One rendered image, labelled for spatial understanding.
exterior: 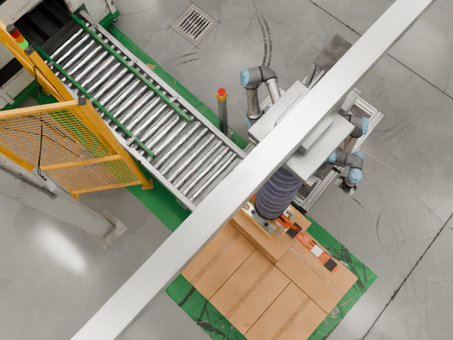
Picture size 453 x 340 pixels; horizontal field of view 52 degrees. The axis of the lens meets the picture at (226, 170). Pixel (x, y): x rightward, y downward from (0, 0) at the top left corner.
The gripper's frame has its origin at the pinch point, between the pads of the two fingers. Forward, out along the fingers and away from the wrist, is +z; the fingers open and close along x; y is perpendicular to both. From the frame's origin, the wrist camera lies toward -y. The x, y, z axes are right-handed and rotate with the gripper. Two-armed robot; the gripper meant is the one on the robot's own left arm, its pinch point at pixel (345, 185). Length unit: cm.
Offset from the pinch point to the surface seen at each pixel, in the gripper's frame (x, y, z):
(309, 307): 42, 71, 98
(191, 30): -230, -85, 152
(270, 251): -11, 60, 58
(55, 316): -129, 226, 152
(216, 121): -138, -20, 152
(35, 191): -144, 133, -31
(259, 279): -4, 79, 98
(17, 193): -144, 139, -45
